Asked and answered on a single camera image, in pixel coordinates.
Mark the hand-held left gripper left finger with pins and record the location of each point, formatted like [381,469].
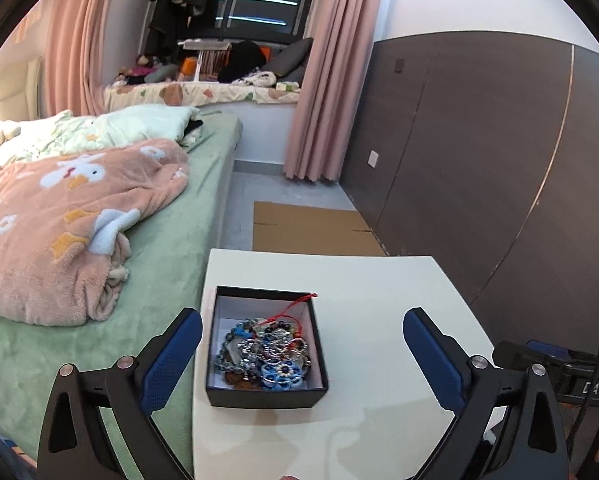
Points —
[172,360]

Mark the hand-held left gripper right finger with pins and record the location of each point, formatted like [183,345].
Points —
[432,360]

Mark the black jewelry box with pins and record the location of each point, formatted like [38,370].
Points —
[259,397]

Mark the bed with green sheet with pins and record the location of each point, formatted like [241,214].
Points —
[179,240]

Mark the pink printed blanket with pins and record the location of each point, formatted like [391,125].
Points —
[54,240]

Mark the flattened cardboard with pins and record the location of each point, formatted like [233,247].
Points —
[309,230]

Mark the dark cloth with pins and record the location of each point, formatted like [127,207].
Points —
[193,130]

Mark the light green quilt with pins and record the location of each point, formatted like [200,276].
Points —
[139,125]

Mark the printed window seat cushion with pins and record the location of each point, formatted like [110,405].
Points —
[204,92]

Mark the printed white cloth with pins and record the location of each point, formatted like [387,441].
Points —
[254,78]

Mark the pink curtain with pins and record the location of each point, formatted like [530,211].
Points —
[79,50]
[329,85]

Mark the plush toy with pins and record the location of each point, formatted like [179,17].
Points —
[147,67]

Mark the orange box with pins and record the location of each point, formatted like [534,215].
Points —
[190,66]

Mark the black bag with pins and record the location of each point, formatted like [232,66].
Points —
[244,57]

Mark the beige headboard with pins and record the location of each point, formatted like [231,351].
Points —
[9,90]

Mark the white folding rack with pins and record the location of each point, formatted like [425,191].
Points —
[204,42]

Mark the grey pillow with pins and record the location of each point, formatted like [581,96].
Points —
[292,57]

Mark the hanging dark clothes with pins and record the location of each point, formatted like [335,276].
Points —
[172,5]

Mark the dark window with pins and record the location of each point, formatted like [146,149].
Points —
[259,5]

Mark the white wall socket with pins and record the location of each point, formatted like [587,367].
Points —
[374,158]

